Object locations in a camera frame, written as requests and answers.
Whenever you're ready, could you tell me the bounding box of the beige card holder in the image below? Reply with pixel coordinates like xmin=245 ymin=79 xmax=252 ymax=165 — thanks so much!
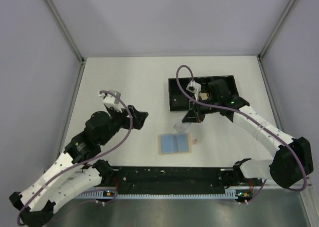
xmin=158 ymin=133 xmax=197 ymax=155

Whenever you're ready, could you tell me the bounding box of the gold cards stack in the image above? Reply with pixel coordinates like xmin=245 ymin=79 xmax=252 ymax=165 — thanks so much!
xmin=199 ymin=93 xmax=209 ymax=100

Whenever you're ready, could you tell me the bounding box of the clear silver card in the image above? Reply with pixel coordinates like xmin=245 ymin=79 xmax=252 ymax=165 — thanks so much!
xmin=173 ymin=121 xmax=191 ymax=134

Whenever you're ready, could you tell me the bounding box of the steel sheet front panel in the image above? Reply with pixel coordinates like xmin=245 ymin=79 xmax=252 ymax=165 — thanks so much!
xmin=48 ymin=190 xmax=311 ymax=227

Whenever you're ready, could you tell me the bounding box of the aluminium frame post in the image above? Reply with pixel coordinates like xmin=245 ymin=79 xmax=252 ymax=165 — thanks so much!
xmin=43 ymin=0 xmax=86 ymax=160
xmin=256 ymin=0 xmax=307 ymax=168

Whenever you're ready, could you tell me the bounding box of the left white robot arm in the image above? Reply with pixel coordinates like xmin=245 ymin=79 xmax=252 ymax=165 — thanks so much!
xmin=9 ymin=105 xmax=149 ymax=227

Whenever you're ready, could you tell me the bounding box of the purple cable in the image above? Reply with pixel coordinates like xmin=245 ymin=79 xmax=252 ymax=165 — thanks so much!
xmin=176 ymin=65 xmax=308 ymax=204
xmin=16 ymin=90 xmax=133 ymax=227

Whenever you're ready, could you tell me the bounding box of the light blue card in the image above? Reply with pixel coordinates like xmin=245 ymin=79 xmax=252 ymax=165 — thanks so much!
xmin=160 ymin=133 xmax=190 ymax=154

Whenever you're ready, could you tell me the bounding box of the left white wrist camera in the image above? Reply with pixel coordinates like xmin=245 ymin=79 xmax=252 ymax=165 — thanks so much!
xmin=98 ymin=90 xmax=122 ymax=112

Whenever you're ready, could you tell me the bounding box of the grey slotted cable duct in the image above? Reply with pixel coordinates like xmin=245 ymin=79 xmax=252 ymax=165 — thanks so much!
xmin=75 ymin=189 xmax=252 ymax=200

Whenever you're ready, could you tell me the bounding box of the right aluminium frame post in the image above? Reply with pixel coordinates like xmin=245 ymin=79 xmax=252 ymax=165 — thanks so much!
xmin=256 ymin=0 xmax=307 ymax=168

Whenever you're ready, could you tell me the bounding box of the black three-compartment tray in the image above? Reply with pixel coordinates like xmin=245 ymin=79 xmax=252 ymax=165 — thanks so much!
xmin=168 ymin=75 xmax=239 ymax=112

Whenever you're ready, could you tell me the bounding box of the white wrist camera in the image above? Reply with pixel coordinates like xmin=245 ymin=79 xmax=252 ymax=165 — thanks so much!
xmin=186 ymin=81 xmax=201 ymax=100
xmin=98 ymin=90 xmax=122 ymax=112

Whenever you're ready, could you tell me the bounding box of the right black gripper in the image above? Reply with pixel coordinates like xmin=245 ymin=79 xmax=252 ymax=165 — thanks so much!
xmin=182 ymin=95 xmax=220 ymax=123

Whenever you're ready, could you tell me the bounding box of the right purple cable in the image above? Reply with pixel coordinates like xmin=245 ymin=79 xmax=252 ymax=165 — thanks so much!
xmin=176 ymin=65 xmax=308 ymax=204

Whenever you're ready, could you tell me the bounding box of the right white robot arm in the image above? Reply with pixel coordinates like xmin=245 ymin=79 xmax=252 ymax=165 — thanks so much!
xmin=182 ymin=79 xmax=314 ymax=189

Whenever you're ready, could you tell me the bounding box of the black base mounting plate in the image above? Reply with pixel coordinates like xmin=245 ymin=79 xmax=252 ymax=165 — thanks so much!
xmin=104 ymin=166 xmax=262 ymax=195

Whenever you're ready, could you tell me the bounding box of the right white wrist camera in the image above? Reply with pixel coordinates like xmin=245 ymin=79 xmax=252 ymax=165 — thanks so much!
xmin=186 ymin=81 xmax=201 ymax=100

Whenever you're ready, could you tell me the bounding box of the left aluminium frame post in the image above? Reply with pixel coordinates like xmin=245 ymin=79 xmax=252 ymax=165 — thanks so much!
xmin=43 ymin=0 xmax=86 ymax=160

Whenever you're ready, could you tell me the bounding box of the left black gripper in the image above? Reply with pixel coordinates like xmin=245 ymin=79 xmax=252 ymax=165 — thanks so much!
xmin=100 ymin=104 xmax=148 ymax=146

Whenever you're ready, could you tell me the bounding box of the aluminium front rail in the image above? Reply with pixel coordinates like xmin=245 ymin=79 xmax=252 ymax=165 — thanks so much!
xmin=41 ymin=168 xmax=312 ymax=188

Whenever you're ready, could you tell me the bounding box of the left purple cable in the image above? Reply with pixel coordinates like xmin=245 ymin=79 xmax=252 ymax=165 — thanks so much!
xmin=16 ymin=90 xmax=133 ymax=227

